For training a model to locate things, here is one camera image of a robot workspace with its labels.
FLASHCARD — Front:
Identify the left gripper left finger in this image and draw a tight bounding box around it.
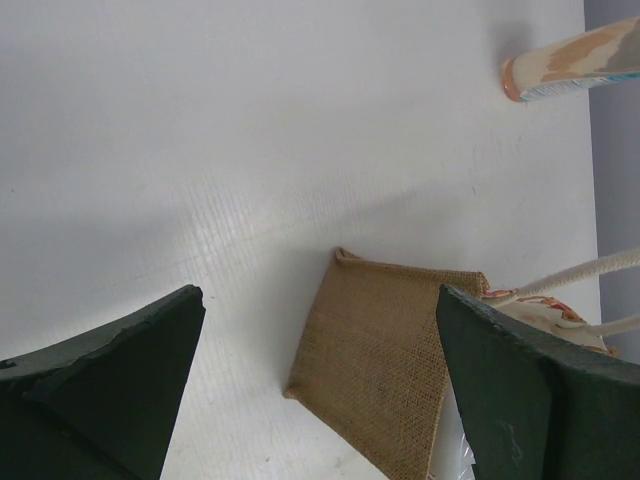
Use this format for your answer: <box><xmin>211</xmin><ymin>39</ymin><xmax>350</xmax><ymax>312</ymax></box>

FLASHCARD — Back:
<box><xmin>1</xmin><ymin>285</ymin><xmax>205</xmax><ymax>479</ymax></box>

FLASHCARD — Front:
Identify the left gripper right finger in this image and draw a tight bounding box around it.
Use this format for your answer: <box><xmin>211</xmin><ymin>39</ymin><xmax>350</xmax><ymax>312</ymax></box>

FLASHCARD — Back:
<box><xmin>436</xmin><ymin>285</ymin><xmax>639</xmax><ymax>479</ymax></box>

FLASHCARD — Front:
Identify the peach lotion bottle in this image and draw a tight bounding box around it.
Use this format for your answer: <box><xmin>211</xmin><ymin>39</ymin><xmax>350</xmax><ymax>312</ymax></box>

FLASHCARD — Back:
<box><xmin>502</xmin><ymin>17</ymin><xmax>639</xmax><ymax>102</ymax></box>

